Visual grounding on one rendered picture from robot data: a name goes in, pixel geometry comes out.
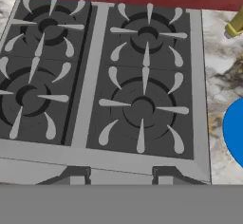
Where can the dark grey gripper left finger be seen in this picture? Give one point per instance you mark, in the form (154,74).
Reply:
(76,174)

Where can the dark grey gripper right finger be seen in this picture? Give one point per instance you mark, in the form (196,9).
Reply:
(166,174)

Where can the blue round plate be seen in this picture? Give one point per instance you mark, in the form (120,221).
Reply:
(234,133)

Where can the grey gas hob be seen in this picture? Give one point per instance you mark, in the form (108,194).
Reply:
(104,85)

